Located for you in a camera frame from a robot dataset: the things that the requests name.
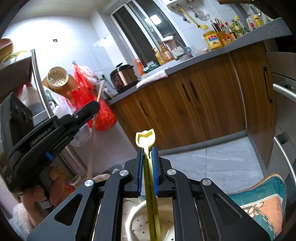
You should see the yellow tulip plastic utensil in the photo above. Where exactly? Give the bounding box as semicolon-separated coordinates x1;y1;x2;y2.
135;128;162;240

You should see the wooden chopstick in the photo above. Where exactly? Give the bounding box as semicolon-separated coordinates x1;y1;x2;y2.
87;78;105;179

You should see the left hand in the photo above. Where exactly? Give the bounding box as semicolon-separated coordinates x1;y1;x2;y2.
21;166;69;227

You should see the red plastic bag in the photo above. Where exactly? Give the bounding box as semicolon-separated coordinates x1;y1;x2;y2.
71;64;117;132

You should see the beige perforated colander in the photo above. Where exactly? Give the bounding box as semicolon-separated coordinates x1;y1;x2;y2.
42;67;78;101

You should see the ceramic floral utensil holder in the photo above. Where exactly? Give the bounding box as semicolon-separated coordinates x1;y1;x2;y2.
124;196;176;241

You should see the pressure cooker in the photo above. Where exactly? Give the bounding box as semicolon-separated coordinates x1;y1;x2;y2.
110;63;138;93

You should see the metal rack pole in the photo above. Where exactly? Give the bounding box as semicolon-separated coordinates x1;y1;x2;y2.
31;49;87;177

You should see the white folded cloth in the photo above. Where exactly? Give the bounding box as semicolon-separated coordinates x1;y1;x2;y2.
136;69;168;89

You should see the horse print table mat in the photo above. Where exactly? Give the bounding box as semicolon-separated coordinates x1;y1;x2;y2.
228;173;287;240

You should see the yellow oil bottle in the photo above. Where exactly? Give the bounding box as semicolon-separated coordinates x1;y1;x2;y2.
203;30;224;51

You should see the wooden knife block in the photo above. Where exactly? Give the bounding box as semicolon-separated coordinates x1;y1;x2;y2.
217;31;233;46

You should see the steel oven handle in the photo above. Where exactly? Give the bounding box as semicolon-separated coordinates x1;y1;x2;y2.
273;83;296;102

